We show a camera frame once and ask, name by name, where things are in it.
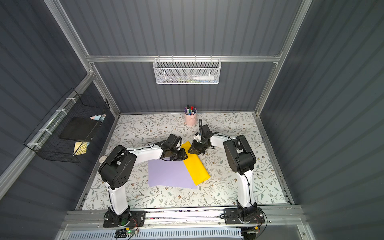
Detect yellow rectangular paper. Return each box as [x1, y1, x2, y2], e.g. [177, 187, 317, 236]
[181, 141, 211, 186]

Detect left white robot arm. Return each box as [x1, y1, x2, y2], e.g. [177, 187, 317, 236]
[98, 134, 188, 216]

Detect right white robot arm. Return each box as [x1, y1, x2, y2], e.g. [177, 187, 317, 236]
[188, 119, 257, 215]

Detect purple paper sheet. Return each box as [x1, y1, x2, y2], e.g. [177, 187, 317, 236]
[148, 160, 198, 189]

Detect pink pen cup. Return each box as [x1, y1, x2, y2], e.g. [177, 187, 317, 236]
[184, 105, 197, 126]

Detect white bottle in basket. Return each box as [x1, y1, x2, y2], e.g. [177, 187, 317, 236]
[193, 76, 215, 82]

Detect pastel note pad in basket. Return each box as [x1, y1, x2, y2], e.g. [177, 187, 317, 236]
[90, 114, 106, 122]

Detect white vented panel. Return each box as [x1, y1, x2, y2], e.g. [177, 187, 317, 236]
[68, 228, 243, 240]

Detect yellow sticky note pad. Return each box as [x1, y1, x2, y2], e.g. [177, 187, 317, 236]
[74, 142, 90, 156]

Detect white wire mesh basket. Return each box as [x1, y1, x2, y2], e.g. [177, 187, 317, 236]
[153, 60, 222, 85]

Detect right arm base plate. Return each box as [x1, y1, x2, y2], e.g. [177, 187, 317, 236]
[219, 208, 266, 226]

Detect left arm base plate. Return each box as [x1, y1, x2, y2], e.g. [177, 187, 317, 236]
[103, 207, 146, 228]

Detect black wire wall basket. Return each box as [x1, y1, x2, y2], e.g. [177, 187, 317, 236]
[24, 91, 110, 163]

